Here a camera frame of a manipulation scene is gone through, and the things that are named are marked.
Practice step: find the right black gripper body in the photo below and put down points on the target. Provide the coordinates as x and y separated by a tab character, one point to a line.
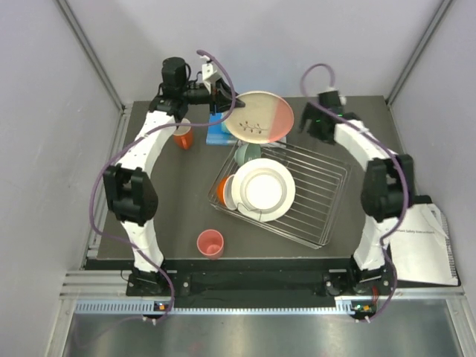
316	129

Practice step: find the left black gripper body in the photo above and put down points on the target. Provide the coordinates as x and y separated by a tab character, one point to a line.
197	94

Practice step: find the pink cream floral plate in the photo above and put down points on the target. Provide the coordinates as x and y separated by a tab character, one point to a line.
264	119

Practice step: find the orange mug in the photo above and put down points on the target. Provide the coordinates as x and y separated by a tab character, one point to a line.
183	135

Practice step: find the chrome wire dish rack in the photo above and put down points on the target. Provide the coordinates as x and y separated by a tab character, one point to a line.
320	182

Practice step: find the mint green bowl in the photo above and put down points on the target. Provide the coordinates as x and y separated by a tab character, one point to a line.
246	153

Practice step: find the white blue-rimmed plate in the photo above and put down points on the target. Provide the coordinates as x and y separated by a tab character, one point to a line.
263	190

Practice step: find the orange white bowl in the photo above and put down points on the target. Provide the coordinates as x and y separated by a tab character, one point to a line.
224	192

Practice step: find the pink plastic cup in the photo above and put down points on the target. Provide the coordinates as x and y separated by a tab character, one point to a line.
210	244

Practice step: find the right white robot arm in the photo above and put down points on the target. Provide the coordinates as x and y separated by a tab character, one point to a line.
388	184

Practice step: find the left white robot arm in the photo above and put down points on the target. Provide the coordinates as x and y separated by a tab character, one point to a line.
130	195

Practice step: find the blue book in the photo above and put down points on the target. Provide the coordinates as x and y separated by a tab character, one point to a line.
215	135

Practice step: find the white paper sheet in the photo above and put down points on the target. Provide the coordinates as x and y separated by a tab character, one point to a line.
427	253

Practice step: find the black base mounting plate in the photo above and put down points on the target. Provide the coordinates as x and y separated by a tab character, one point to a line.
295	282

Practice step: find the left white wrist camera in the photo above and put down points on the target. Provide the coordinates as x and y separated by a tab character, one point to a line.
210	73

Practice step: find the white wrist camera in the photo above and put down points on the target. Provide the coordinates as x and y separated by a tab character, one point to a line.
342	98
210	73

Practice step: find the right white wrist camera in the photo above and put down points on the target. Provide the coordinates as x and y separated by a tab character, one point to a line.
342	98

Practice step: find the grey slotted cable duct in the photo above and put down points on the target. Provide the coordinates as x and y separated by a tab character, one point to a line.
157	306

